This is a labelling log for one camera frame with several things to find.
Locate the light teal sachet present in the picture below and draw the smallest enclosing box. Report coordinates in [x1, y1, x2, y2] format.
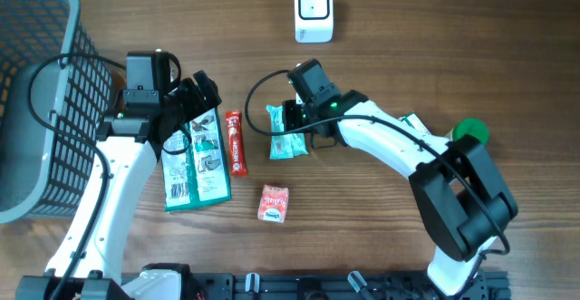
[266, 105, 308, 160]

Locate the green white gum pack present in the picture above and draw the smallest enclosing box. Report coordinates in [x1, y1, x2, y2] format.
[398, 111, 431, 134]

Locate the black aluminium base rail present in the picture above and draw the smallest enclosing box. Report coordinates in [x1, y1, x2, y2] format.
[180, 270, 512, 300]

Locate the red chocolate bar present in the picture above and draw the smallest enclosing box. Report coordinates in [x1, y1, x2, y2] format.
[226, 111, 247, 177]

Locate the pink tissue pack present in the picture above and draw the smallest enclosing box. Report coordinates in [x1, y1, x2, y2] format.
[257, 185, 289, 223]

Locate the white barcode scanner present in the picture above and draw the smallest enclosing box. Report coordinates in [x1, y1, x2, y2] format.
[294, 0, 334, 44]

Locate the grey plastic mesh basket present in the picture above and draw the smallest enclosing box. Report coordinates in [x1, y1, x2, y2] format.
[1, 0, 114, 223]

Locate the large green white packet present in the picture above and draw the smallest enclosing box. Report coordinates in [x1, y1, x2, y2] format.
[161, 109, 232, 212]

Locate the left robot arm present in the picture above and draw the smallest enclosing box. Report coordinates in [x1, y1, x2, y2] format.
[15, 52, 221, 299]

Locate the green lid jar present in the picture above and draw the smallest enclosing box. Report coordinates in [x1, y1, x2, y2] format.
[445, 118, 490, 145]

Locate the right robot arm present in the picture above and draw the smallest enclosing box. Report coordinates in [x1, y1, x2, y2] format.
[283, 59, 518, 297]

